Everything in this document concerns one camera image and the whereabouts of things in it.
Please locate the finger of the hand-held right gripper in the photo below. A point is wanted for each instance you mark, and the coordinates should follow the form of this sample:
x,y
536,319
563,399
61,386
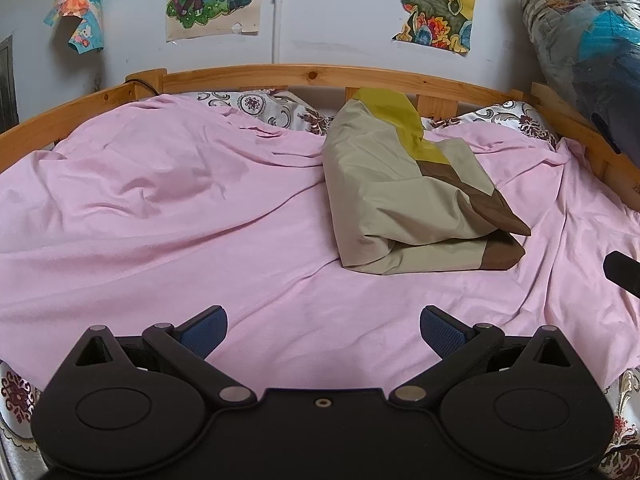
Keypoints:
x,y
625,272

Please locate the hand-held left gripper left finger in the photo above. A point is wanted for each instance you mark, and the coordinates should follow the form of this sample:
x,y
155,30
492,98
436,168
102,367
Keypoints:
x,y
207,327

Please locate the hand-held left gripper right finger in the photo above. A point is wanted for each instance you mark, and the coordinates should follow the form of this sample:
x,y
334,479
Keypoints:
x,y
440,330

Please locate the olive beige brown hooded jacket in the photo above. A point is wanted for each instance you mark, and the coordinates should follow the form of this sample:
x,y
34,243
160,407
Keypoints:
x,y
390,195

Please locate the clear plastic bag of clothes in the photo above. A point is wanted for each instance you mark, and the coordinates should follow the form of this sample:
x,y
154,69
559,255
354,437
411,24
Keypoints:
x,y
590,40

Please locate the pink bed sheet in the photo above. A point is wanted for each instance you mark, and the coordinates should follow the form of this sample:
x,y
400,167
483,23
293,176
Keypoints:
x,y
150,240

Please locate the floral patterned bedspread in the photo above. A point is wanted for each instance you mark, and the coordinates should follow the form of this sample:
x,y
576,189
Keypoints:
x,y
250,105

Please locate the wooden bed frame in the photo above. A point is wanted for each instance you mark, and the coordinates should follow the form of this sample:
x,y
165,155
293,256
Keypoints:
x,y
310,74

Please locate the dark wall panel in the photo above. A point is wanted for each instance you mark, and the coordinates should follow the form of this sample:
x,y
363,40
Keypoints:
x,y
6,85

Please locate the colourful landscape wall poster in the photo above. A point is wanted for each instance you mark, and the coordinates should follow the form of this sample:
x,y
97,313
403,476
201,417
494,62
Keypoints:
x,y
435,5

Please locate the white wall pipe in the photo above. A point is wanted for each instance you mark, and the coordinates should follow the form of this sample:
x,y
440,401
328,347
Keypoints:
x,y
277,10

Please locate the orange-haired figure wall poster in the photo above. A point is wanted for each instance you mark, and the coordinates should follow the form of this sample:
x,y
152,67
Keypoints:
x,y
75,5

